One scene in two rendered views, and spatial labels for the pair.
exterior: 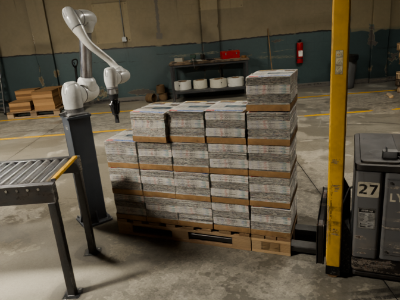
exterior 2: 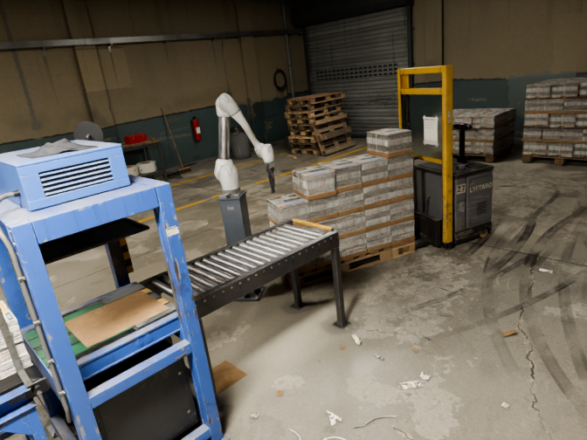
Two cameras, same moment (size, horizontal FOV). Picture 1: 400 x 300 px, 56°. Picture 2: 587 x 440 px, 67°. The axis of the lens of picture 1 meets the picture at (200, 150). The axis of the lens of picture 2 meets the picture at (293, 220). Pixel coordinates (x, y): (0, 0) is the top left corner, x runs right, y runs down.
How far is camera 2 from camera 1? 3.26 m
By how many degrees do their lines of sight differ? 41
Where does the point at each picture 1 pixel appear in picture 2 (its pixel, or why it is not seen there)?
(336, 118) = (448, 150)
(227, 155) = (376, 192)
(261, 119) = (397, 161)
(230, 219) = (378, 240)
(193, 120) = (353, 172)
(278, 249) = (408, 250)
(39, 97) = not seen: outside the picture
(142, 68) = not seen: hidden behind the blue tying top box
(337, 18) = (447, 92)
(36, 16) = not seen: outside the picture
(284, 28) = (177, 106)
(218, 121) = (370, 169)
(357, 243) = (457, 223)
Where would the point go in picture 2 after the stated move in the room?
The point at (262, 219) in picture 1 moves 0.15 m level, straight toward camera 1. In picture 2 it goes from (397, 232) to (410, 236)
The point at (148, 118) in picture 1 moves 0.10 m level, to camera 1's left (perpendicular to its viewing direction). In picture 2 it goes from (322, 178) to (314, 181)
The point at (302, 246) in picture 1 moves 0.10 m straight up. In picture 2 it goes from (418, 243) to (418, 234)
